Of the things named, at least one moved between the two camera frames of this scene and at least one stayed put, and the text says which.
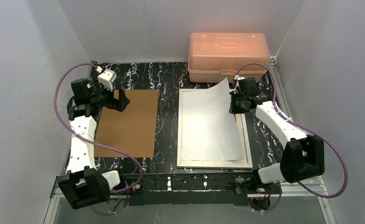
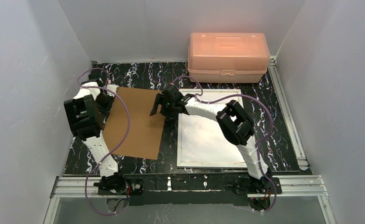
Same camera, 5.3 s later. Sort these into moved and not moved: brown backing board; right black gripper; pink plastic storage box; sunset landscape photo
Moved: brown backing board; right black gripper
Not moved: sunset landscape photo; pink plastic storage box
